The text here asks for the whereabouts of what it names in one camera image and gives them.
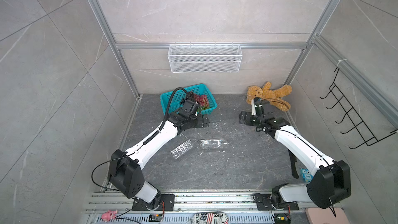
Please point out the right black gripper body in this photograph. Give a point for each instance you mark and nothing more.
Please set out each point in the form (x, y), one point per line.
(251, 120)

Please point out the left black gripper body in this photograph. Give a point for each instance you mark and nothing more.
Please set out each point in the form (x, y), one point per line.
(197, 122)

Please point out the teal plastic basket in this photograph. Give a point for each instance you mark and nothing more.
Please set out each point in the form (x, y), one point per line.
(200, 93)

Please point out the red grape bunch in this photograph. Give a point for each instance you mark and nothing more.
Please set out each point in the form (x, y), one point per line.
(203, 101)

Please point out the clear clamshell container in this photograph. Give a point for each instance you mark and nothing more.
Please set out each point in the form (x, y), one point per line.
(183, 148)
(213, 144)

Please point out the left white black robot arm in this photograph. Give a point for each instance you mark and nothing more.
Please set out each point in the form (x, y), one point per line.
(125, 169)

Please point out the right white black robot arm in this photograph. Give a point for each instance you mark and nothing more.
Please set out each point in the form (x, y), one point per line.
(331, 182)

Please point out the dark purple grape bunch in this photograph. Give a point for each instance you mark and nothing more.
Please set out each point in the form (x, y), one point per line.
(193, 97)

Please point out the brown teddy bear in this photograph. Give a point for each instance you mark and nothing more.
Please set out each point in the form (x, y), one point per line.
(275, 97)

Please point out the black comb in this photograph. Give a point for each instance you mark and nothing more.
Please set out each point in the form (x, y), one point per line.
(293, 161)

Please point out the blue owl toy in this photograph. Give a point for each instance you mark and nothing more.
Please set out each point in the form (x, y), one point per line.
(306, 175)

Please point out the flag pattern object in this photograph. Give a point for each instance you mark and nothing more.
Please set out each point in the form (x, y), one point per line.
(210, 218)

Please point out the pink pad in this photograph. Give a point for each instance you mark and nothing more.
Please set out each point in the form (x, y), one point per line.
(325, 216)

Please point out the pink plush toy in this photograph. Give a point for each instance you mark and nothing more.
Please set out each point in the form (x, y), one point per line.
(109, 216)

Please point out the white wire mesh shelf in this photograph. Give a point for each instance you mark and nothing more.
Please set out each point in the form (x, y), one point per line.
(209, 58)

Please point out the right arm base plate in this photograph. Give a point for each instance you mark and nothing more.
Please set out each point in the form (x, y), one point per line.
(268, 202)

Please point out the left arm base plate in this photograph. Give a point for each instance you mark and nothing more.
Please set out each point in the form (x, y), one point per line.
(166, 201)

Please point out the black wire hook rack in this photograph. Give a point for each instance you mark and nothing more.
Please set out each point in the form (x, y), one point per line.
(352, 116)

